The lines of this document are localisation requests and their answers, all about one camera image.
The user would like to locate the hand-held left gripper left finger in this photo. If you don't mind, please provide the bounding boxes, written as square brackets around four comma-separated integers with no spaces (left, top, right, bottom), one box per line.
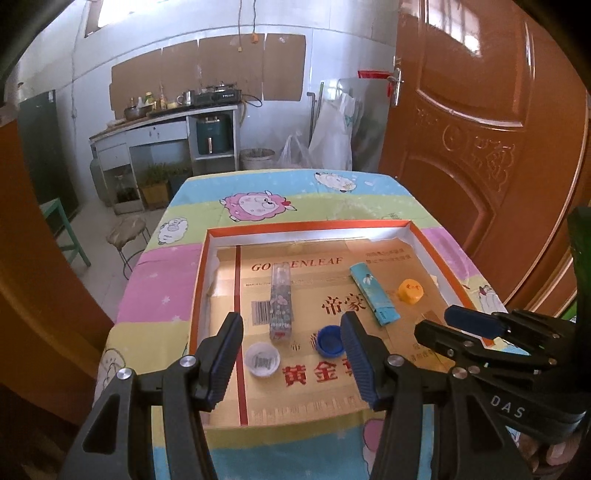
[65,311,245,480]

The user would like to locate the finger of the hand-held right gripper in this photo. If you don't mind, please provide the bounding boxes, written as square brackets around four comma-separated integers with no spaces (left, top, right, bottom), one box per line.
[414,318,561,377]
[444,305,578,344]

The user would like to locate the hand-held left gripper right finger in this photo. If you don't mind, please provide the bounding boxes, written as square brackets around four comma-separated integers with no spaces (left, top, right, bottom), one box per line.
[340,311,522,480]

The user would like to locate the blue bottle cap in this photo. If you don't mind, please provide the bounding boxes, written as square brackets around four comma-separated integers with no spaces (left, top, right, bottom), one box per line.
[316,325,346,357]

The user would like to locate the white bottle cap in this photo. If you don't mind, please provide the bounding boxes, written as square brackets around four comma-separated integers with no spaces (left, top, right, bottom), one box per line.
[245,342,281,378]

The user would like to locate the yellow-orange bottle cap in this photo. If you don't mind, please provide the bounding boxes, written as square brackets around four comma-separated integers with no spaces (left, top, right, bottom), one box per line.
[398,278,424,305]

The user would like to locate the light blue lighter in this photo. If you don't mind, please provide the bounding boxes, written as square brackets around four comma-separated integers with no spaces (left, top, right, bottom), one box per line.
[349,263,402,326]

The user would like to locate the clear floral lighter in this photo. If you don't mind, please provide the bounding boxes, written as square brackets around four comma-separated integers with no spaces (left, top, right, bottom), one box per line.
[269,262,296,344]

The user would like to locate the shallow orange-rimmed cardboard box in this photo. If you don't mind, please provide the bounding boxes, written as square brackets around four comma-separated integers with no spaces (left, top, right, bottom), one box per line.
[187,220,497,429]

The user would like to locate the person's right hand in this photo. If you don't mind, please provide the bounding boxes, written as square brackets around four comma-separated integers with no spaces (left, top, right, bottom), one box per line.
[522,438,580,469]

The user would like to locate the green printed carton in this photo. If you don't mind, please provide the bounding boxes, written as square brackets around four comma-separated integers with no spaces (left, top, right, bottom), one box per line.
[567,205,591,321]

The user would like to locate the pastel sheep printed blanket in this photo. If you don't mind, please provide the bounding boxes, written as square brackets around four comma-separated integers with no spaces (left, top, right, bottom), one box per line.
[92,168,532,480]

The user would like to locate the round metal stool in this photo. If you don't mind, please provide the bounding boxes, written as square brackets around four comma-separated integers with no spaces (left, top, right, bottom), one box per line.
[106,216,152,280]

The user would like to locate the brown wooden door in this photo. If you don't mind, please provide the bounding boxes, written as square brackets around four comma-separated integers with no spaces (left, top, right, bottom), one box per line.
[379,0,591,319]

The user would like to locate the potted green plant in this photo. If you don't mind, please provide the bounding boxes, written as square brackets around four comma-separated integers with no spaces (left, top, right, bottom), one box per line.
[139,162,190,210]

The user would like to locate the glass jug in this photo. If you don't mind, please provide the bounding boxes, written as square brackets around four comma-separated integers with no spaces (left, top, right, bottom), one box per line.
[115,168,139,206]

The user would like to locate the green wooden chair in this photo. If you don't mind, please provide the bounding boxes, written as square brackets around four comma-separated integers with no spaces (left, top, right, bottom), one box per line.
[39,198,92,268]

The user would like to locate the round bucket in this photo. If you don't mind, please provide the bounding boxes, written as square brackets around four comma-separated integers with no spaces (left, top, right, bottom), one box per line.
[240,148,277,171]

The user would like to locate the clear plastic bag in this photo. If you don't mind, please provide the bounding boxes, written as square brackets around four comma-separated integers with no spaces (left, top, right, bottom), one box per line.
[276,134,312,169]

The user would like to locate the grey gas cylinder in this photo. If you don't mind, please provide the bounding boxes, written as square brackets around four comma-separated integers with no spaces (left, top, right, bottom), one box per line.
[89,157,114,206]

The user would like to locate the dark green air fryer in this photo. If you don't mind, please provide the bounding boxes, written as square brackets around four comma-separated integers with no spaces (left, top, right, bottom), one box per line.
[196,115,232,155]

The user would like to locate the white woven sack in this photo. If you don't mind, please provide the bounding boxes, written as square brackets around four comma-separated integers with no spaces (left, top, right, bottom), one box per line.
[307,90,361,171]

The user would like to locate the grey kitchen counter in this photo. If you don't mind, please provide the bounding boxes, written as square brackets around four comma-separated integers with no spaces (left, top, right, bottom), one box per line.
[89,104,241,206]

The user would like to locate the bent grey pipe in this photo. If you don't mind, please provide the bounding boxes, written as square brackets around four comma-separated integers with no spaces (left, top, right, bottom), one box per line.
[310,83,326,139]

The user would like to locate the black gas stove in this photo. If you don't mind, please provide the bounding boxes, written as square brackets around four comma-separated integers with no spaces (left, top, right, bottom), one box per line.
[191,88,243,107]

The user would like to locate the dark green board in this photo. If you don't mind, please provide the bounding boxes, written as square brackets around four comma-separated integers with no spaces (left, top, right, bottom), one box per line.
[17,90,79,227]

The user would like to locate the window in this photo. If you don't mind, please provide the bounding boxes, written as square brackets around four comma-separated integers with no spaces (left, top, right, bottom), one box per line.
[84,0,105,38]

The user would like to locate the brown wooden door frame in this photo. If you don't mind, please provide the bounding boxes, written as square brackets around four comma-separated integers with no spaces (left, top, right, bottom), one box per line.
[0,104,116,428]

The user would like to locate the metal door handle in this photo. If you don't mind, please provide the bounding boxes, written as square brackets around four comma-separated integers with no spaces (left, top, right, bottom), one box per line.
[388,55,406,108]

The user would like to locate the cardboard sheet on wall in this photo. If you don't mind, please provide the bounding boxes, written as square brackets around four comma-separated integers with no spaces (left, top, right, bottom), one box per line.
[109,32,308,112]

